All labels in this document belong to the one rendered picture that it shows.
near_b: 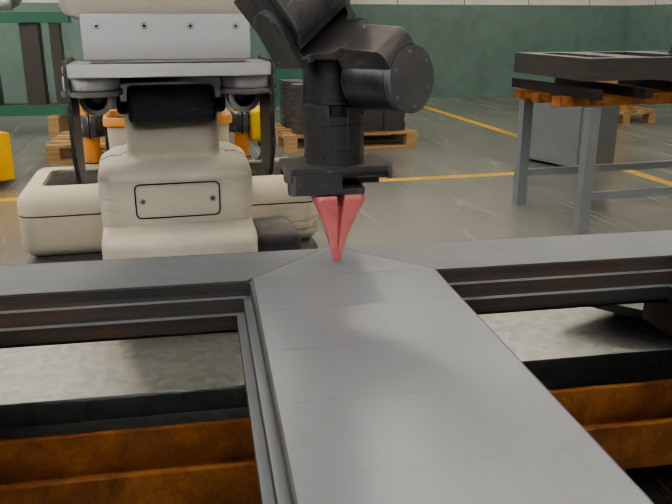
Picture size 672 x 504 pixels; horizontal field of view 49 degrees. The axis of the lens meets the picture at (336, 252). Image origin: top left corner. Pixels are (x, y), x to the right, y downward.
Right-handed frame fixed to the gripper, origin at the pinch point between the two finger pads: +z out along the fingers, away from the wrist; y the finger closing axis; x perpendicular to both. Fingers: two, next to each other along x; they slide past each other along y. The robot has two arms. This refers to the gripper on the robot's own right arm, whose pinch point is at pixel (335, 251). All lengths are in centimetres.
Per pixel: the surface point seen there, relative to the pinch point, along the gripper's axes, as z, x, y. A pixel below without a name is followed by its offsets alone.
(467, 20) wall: -31, 995, 361
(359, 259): 1.3, 1.0, 2.6
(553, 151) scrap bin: 72, 465, 249
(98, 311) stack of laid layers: 2.9, -4.1, -22.7
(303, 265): 1.2, 0.1, -3.3
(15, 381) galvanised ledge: 18.4, 15.7, -36.5
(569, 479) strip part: 2.0, -37.9, 6.2
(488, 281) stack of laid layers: 3.1, -3.4, 14.9
